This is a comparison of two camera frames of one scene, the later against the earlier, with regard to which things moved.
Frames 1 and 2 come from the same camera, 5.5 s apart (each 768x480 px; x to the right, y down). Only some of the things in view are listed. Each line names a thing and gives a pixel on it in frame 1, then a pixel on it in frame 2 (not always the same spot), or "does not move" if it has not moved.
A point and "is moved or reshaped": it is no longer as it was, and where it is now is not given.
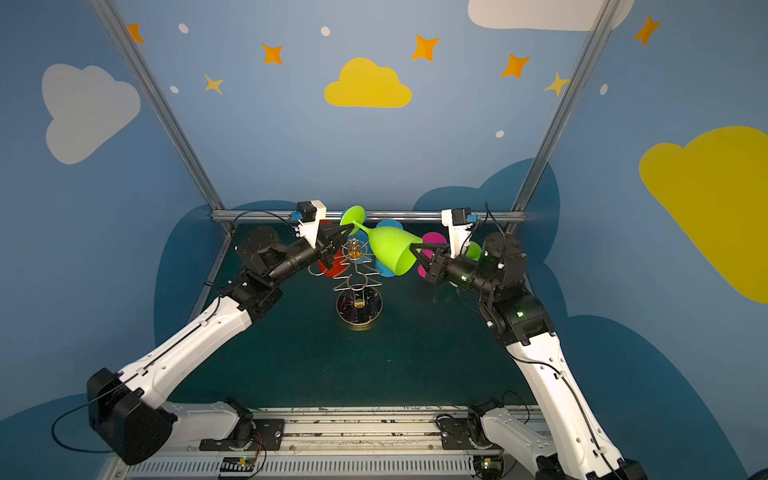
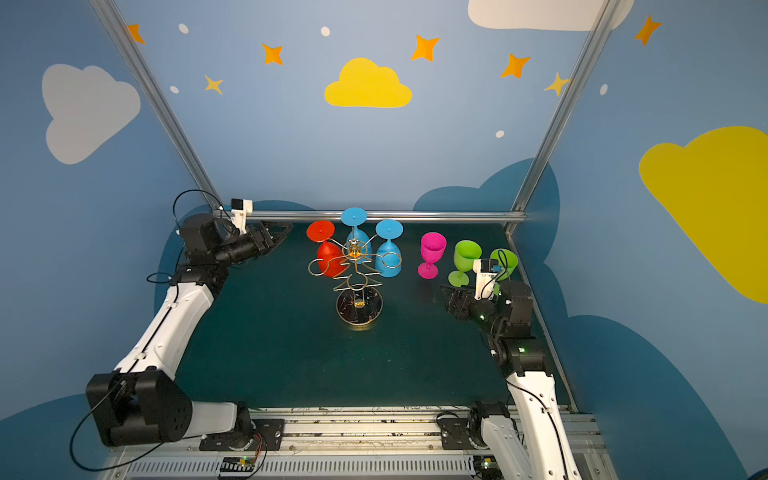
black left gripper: [324, 241] → [261, 238]
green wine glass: [390, 245] is moved or reshaped
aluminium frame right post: [579, 76] does not move
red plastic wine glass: [340, 264] does not move
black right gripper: [437, 265] → [459, 301]
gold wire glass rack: [359, 299] does not move
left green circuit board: [237, 464] does not move
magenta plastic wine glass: [432, 237] does not move
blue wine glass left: [358, 247] does not move
